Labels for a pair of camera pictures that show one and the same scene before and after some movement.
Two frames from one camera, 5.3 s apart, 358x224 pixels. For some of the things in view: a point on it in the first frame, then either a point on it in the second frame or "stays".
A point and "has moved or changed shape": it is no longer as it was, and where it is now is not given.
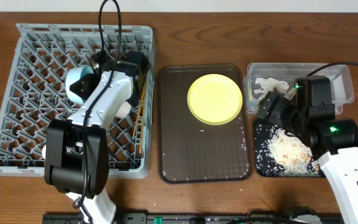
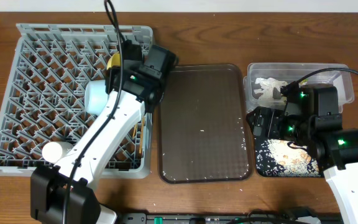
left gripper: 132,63 to 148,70
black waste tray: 279,154 stays
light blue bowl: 74,74 has moved or changed shape
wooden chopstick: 143,117 stays
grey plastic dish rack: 36,93 stays
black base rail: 208,218 stays
